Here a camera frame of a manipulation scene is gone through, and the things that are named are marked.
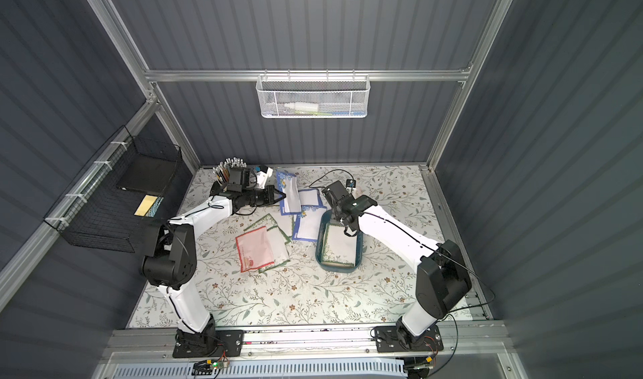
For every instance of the black wire wall basket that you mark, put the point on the black wire wall basket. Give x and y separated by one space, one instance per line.
101 216

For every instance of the blue floral paper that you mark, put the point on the blue floral paper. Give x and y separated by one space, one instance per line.
287 183
307 223

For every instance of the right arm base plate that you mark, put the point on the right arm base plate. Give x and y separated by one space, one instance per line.
395 338

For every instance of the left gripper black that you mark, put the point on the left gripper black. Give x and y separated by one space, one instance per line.
270 195

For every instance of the blue bordered stationery paper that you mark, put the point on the blue bordered stationery paper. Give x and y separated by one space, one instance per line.
310 198

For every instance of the black notebook in basket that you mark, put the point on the black notebook in basket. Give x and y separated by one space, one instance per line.
147 174

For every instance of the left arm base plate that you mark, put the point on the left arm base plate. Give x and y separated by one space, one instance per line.
228 342

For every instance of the yellow sticky note pad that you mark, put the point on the yellow sticky note pad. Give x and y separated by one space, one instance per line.
146 205

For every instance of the red bordered stationery paper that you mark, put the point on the red bordered stationery paper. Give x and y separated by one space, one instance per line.
254 250

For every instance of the small green circuit board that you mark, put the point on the small green circuit board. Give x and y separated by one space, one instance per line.
210 365

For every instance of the bundle of pencils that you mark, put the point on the bundle of pencils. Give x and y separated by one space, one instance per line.
223 169

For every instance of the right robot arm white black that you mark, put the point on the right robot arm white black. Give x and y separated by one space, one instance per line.
441 277

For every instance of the white wire mesh basket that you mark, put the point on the white wire mesh basket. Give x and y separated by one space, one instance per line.
338 98

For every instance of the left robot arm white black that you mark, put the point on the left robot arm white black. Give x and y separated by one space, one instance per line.
170 255

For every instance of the teal plastic storage box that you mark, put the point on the teal plastic storage box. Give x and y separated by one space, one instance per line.
328 219

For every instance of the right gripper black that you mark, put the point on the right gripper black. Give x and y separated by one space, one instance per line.
347 219

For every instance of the green floral stationery paper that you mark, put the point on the green floral stationery paper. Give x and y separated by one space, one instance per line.
284 222

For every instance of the white perforated cable tray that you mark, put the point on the white perforated cable tray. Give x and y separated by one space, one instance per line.
304 368

